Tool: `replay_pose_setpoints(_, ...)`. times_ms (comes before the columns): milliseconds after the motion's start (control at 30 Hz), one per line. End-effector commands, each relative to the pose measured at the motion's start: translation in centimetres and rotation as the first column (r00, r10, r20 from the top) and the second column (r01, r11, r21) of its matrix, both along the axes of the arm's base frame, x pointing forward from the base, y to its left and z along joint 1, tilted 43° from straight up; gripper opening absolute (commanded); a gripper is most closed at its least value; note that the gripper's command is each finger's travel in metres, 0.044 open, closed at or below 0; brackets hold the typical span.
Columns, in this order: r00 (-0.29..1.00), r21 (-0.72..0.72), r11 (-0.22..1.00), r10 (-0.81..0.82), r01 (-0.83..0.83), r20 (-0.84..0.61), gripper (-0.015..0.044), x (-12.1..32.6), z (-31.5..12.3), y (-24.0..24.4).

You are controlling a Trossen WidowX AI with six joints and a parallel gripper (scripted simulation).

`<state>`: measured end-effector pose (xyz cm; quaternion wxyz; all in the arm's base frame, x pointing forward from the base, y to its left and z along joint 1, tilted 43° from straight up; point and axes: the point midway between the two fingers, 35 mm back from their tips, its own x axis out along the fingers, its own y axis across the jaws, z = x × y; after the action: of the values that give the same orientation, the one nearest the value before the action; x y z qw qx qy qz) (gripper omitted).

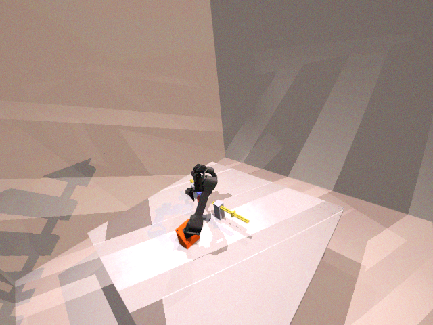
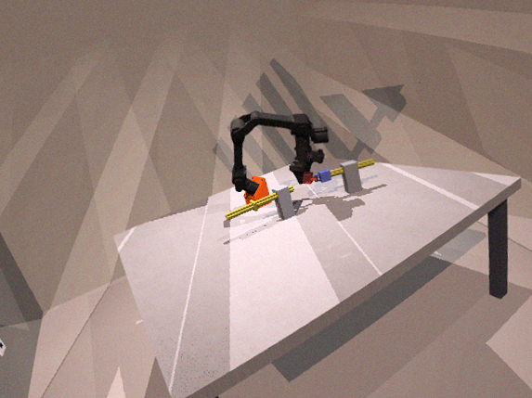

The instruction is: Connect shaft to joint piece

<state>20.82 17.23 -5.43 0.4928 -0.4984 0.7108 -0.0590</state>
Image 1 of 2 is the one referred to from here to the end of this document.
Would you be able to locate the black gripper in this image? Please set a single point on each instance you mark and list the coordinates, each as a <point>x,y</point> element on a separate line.
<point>198,188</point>

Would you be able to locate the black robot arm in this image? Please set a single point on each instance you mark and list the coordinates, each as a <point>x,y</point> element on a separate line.
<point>195,223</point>

